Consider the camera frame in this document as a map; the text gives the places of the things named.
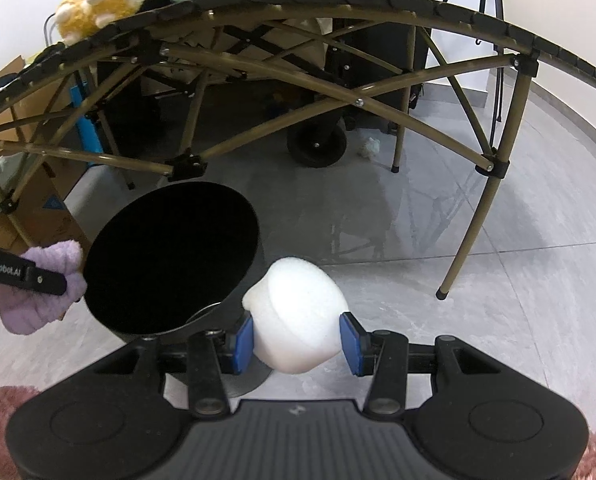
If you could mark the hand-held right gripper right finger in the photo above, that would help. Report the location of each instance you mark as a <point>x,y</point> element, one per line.
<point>354,345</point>

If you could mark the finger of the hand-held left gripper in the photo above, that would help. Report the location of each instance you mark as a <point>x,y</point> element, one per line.
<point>7,270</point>

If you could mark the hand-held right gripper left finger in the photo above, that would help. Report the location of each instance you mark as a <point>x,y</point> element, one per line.
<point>243,342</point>

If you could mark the purple fluffy cloth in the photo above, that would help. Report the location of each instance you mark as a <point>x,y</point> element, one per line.
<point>27,315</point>

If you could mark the white foam block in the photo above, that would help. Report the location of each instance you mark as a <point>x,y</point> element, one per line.
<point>298,310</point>

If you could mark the black round bin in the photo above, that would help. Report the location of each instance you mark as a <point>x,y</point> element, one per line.
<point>167,260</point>

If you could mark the blue plastic box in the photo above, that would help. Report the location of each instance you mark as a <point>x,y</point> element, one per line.
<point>90,130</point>

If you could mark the plain cardboard box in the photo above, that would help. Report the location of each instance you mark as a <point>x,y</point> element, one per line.
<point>12,100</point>

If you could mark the crumpled white paper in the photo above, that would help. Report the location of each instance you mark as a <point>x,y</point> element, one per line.
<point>371,146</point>

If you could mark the yellow plush toy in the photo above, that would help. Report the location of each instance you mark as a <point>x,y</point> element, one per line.
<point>102,5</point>

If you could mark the black suitcase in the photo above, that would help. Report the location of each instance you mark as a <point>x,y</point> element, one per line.
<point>373,60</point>

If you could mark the black wheeled cart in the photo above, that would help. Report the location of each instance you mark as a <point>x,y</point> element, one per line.
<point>288,40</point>

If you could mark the black tripod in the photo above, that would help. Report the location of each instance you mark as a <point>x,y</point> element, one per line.
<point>499,15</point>

